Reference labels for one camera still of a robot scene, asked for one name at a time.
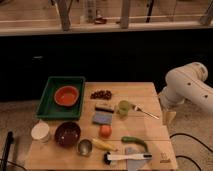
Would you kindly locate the dark maroon bowl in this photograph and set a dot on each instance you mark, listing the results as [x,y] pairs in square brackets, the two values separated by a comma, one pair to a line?
[67,134]

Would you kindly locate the yellow banana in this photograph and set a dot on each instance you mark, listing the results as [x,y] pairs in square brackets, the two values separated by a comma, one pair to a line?
[103,145]

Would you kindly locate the grey cloth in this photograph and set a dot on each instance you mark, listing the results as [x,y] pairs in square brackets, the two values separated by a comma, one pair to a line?
[135,165]

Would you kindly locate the green plastic tray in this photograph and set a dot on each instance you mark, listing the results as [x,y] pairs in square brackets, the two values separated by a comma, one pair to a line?
[48,109]

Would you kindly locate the red orange apple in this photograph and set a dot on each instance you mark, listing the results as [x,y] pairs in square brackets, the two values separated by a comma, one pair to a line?
[105,131]

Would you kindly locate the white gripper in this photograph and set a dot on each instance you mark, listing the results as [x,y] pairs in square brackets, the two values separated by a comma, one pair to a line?
[168,116]

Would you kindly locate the white paper cup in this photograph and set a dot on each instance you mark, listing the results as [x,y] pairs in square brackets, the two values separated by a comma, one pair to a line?
[41,132]

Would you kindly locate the white handled brush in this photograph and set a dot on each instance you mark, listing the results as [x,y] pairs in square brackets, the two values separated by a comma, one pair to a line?
[108,157]

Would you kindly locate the black rectangular block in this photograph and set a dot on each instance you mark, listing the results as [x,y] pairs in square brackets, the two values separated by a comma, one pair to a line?
[104,108]

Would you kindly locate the green plastic cup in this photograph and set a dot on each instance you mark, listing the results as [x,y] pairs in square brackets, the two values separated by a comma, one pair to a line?
[123,108]

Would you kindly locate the blue sponge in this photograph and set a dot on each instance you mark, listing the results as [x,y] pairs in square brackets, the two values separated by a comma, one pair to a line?
[102,119]

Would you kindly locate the small metal cup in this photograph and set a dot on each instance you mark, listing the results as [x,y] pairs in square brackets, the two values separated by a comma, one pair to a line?
[84,147]

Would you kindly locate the bunch of dark grapes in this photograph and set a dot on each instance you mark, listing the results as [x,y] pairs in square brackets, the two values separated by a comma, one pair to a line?
[102,94]

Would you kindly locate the orange bowl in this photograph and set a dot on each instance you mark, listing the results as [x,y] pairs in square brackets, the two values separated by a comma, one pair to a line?
[66,96]

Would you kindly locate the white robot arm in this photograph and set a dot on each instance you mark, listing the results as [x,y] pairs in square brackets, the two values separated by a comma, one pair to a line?
[185,82]

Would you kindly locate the black stand at left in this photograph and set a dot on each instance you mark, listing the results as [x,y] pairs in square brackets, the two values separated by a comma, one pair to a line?
[6,150]

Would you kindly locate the green chili pepper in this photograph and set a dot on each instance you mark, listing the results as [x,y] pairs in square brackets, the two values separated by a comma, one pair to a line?
[129,139]

